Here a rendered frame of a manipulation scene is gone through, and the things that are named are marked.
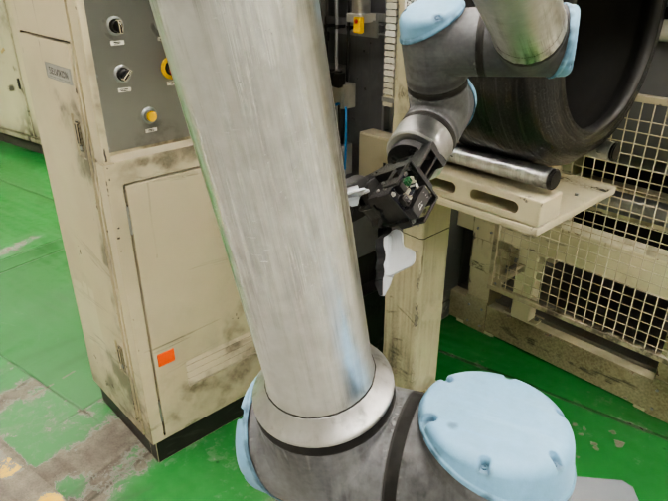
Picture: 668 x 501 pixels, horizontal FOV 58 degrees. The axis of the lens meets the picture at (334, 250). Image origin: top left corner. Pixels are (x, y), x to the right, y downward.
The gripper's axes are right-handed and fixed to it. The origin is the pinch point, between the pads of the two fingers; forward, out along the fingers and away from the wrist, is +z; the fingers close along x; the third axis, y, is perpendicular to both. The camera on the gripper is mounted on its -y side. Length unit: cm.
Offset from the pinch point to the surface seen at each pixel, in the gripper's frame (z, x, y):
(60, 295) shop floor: -36, 14, -213
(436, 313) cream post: -59, 71, -57
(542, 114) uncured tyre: -54, 17, 5
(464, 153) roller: -60, 23, -19
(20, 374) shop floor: 4, 16, -176
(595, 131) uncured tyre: -69, 33, 5
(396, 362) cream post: -46, 77, -72
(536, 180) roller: -54, 31, -4
